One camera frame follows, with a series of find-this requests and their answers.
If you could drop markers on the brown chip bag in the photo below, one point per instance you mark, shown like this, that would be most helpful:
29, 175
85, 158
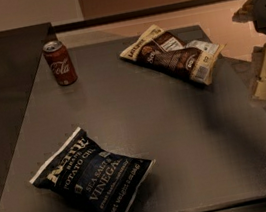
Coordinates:
161, 50

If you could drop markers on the dark blue chip bag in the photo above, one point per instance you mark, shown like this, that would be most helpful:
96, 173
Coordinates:
84, 173

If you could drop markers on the red cola can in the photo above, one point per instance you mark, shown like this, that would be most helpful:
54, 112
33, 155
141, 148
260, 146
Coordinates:
58, 59

